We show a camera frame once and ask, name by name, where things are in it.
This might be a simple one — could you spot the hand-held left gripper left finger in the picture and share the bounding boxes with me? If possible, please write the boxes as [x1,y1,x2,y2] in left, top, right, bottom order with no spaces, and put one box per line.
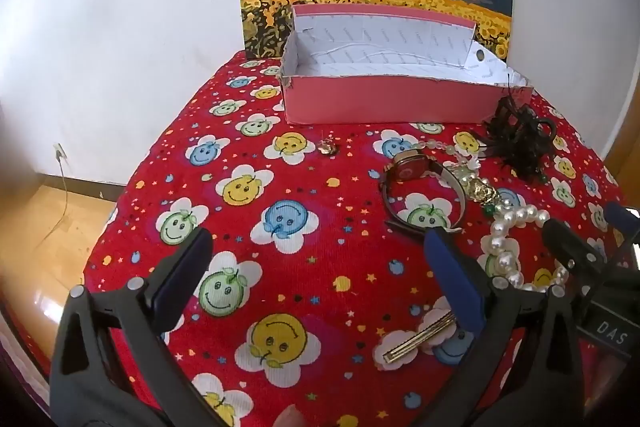
[49,227,221,427]

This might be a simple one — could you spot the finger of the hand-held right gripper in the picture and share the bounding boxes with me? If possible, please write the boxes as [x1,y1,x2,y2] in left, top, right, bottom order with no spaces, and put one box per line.
[605,202,640,248]
[542,218,608,278]

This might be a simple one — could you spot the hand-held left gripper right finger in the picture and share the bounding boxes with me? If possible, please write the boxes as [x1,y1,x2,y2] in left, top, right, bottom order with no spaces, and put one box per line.
[415,227,586,427]

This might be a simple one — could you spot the beaded gold bracelet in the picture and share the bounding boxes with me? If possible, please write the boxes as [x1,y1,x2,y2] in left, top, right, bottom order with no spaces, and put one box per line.
[417,138,498,208]

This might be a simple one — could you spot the gold bar hair clip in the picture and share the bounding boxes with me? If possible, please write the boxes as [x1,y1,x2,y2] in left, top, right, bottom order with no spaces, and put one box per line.
[381,311,458,364]

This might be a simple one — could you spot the red face wristwatch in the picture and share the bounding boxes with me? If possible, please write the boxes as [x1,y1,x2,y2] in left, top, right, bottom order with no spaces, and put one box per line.
[378,149,468,235]

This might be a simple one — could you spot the black feather hair clip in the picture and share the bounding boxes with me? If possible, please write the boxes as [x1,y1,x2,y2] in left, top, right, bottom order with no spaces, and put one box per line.
[472,77,558,182]

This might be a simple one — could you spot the small gold earring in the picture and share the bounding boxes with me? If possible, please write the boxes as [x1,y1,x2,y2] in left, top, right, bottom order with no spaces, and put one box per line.
[317,134,342,158]

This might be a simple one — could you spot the pink cardboard box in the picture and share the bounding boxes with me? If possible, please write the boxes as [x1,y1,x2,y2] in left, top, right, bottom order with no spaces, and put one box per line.
[279,3,535,125]

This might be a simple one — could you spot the red smiley flower tablecloth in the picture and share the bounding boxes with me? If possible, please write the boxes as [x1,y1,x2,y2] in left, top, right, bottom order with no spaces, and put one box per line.
[82,49,640,427]

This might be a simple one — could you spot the thin wall socket cable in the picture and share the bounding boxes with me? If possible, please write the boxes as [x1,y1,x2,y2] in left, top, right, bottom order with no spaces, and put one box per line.
[42,157,71,243]

